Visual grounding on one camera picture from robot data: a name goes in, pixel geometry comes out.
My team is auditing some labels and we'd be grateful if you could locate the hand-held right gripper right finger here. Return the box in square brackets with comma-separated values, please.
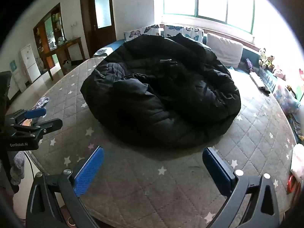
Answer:
[202, 147, 281, 228]

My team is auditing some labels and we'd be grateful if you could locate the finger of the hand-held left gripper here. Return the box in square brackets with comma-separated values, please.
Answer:
[14, 119, 63, 136]
[5, 108, 47, 127]

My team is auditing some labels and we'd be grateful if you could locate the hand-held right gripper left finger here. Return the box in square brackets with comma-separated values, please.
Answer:
[26, 146, 105, 228]

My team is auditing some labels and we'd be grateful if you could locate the black puffer jacket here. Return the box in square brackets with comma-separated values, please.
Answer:
[80, 33, 241, 148]

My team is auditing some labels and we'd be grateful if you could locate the grey patterned cloth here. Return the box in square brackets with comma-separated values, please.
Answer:
[9, 151, 25, 186]
[33, 97, 50, 110]

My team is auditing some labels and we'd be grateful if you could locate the white appliance with teal label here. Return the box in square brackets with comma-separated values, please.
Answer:
[9, 60, 27, 93]

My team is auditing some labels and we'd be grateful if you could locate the white refrigerator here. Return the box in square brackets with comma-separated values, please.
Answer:
[20, 44, 41, 83]

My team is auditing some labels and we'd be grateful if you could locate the grey star quilted mattress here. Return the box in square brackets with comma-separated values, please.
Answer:
[7, 57, 297, 228]

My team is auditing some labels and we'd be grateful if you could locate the wooden desk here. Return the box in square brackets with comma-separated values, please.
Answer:
[39, 37, 85, 81]

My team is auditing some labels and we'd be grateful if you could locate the white and pink bag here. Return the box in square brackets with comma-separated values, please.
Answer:
[291, 144, 304, 181]

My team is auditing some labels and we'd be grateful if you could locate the wooden display cabinet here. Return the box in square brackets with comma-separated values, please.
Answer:
[33, 2, 66, 53]

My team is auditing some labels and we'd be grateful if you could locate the blue bed sheet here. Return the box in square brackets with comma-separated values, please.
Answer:
[95, 39, 125, 57]

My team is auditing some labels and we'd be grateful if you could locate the clear plastic toy bag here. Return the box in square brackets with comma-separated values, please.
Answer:
[273, 79, 301, 114]

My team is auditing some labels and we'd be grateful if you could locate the dark wooden door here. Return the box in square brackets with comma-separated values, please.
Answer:
[79, 0, 117, 59]

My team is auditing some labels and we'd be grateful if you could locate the pink plush toy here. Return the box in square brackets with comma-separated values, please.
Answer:
[273, 68, 287, 80]

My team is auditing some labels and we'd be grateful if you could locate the brown bear plush toy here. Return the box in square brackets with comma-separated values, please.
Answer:
[262, 56, 275, 70]

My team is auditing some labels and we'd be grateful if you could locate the white pillow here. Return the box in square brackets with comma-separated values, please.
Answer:
[206, 33, 244, 68]

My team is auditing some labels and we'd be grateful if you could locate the white dog plush toy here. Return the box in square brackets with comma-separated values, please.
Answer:
[259, 48, 268, 67]

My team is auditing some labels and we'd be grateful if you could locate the butterfly print pillow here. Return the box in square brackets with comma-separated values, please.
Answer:
[163, 24, 205, 44]
[123, 24, 161, 42]

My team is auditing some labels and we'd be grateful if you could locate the green framed window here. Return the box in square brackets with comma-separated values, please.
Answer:
[163, 0, 256, 34]

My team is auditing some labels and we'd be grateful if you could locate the black cable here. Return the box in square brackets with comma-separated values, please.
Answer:
[25, 151, 36, 178]

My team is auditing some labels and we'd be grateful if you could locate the red ring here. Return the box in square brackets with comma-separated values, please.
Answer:
[287, 174, 296, 194]

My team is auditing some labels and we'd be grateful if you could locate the flower wall sticker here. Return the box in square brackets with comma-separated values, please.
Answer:
[296, 69, 304, 100]

